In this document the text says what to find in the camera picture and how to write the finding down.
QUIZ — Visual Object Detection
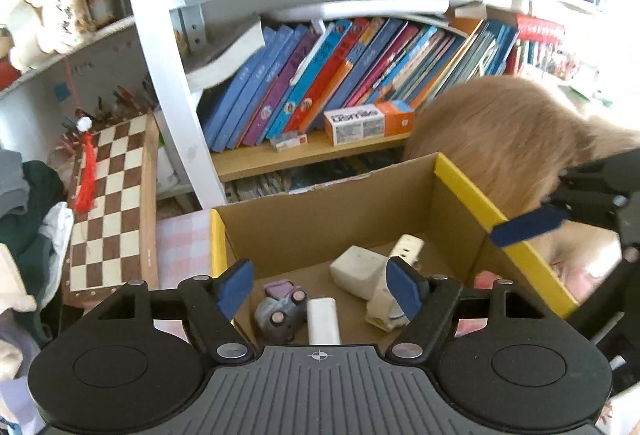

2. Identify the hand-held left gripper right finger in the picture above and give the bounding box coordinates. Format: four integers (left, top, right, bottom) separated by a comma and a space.
388, 256, 547, 361

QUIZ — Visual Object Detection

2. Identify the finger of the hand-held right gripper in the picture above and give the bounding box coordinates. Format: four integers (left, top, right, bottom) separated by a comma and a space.
490, 149, 640, 249

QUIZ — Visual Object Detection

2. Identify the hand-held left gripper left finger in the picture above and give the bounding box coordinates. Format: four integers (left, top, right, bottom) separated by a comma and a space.
94, 259, 256, 363

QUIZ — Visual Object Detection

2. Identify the white power strip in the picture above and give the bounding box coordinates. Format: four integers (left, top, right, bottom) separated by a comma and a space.
365, 235, 426, 329

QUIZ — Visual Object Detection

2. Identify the white square power adapter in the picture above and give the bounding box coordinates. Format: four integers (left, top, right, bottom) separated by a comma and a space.
329, 245, 389, 301

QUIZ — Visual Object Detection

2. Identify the grey purple toy car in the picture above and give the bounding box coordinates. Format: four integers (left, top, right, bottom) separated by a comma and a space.
254, 280, 309, 342

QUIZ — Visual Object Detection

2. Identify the white charger block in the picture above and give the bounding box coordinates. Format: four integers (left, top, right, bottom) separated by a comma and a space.
306, 297, 343, 345

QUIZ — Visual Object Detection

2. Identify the cardboard box with yellow rim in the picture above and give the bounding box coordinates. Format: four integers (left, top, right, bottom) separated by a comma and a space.
210, 152, 581, 347

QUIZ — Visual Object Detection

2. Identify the pink checked cloth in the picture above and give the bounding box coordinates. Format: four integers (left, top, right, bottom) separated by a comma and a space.
155, 209, 214, 292

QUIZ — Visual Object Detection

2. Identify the tan fluffy fur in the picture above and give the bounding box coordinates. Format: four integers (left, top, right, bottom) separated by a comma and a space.
402, 77, 640, 312

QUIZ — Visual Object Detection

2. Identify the row of flat books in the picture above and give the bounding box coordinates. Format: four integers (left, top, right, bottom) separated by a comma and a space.
225, 147, 407, 204

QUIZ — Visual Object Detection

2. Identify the wooden chessboard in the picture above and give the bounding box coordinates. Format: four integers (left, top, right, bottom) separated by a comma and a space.
62, 112, 160, 309

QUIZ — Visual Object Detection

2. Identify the small red white box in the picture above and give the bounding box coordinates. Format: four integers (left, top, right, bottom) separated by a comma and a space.
270, 130, 309, 152

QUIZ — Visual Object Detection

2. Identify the orange and white carton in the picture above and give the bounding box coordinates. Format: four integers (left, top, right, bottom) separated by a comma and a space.
322, 100, 416, 147

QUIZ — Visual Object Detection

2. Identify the white bookshelf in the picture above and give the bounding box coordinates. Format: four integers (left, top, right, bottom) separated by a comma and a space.
0, 0, 640, 221

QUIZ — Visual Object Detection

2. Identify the red tassel ornament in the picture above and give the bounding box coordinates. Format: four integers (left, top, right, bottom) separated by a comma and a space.
72, 116, 97, 214

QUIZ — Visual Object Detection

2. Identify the white cloth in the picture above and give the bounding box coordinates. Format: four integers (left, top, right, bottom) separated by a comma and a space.
36, 202, 76, 268

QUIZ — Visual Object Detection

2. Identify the dark green cloth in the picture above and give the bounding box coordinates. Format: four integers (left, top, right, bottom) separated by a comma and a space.
0, 159, 68, 352

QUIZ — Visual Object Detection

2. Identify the row of upright books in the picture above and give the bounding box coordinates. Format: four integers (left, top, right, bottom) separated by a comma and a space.
200, 15, 521, 154

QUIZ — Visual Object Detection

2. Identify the grey cloth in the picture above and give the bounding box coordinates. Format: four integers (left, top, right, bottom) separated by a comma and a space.
0, 149, 32, 216

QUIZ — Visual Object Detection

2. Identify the glass jar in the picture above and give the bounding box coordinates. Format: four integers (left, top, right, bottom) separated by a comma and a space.
87, 0, 119, 29

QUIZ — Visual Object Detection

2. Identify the white plush toy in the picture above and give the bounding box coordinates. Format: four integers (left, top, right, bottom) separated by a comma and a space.
0, 0, 97, 72

